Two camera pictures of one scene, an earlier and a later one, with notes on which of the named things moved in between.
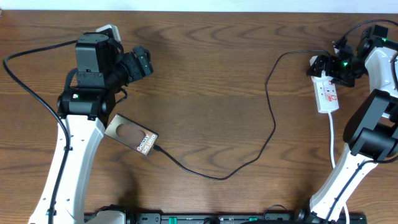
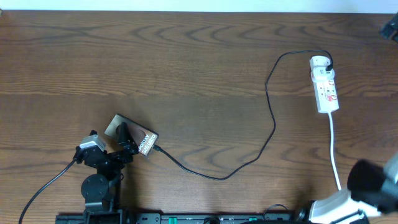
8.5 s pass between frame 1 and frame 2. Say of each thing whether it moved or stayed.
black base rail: stayed
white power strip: stayed
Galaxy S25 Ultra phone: stayed
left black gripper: moved
